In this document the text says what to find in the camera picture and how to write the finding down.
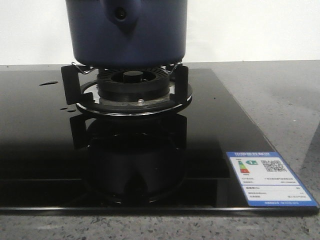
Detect black right pot support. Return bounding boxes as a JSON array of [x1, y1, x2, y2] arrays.
[[61, 62, 192, 117]]

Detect blue cooking pot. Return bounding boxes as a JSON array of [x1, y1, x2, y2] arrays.
[[65, 0, 188, 69]]

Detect black right burner head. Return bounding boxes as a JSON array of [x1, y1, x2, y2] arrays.
[[96, 67, 170, 102]]

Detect black glass gas stove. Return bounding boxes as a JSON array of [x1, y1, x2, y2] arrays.
[[0, 69, 320, 216]]

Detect blue energy label sticker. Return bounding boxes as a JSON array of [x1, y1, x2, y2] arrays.
[[226, 152, 319, 208]]

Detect wire pot reducer ring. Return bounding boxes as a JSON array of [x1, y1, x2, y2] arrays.
[[70, 61, 185, 76]]

